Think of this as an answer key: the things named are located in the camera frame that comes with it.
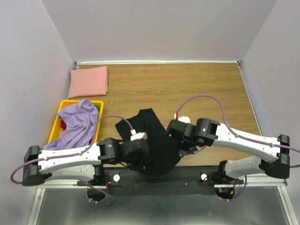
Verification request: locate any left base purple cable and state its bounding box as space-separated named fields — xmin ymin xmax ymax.
xmin=84 ymin=180 xmax=114 ymax=206

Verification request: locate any black t-shirt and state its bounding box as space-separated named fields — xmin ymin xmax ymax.
xmin=127 ymin=108 xmax=180 ymax=176

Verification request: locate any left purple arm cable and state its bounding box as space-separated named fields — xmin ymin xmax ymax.
xmin=10 ymin=114 xmax=135 ymax=185

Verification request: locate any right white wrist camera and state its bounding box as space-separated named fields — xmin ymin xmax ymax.
xmin=174 ymin=113 xmax=191 ymax=123

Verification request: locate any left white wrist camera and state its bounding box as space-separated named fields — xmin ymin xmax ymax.
xmin=130 ymin=129 xmax=148 ymax=141

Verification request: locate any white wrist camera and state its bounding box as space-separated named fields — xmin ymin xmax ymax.
xmin=174 ymin=113 xmax=191 ymax=123
xmin=130 ymin=129 xmax=148 ymax=141

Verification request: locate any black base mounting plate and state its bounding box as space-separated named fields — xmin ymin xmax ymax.
xmin=91 ymin=165 xmax=244 ymax=196

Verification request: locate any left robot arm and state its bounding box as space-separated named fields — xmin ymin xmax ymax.
xmin=22 ymin=138 xmax=149 ymax=187

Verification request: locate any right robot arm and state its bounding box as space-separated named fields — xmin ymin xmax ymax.
xmin=166 ymin=117 xmax=290 ymax=184

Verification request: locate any pink folded t-shirt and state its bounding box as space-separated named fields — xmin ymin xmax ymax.
xmin=68 ymin=66 xmax=108 ymax=98

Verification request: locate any lavender t-shirt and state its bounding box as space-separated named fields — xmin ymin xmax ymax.
xmin=42 ymin=99 xmax=98 ymax=151

